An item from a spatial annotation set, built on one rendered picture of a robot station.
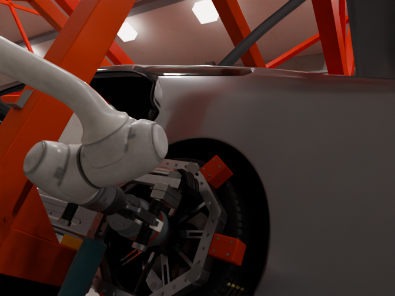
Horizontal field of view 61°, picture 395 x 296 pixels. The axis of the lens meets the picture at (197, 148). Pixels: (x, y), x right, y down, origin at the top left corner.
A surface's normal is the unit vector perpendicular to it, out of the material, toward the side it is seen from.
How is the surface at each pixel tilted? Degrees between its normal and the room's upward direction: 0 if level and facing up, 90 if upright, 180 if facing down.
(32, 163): 103
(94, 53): 90
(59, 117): 90
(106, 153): 136
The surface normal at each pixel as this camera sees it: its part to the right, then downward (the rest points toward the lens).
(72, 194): 0.15, 0.79
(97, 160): -0.26, 0.42
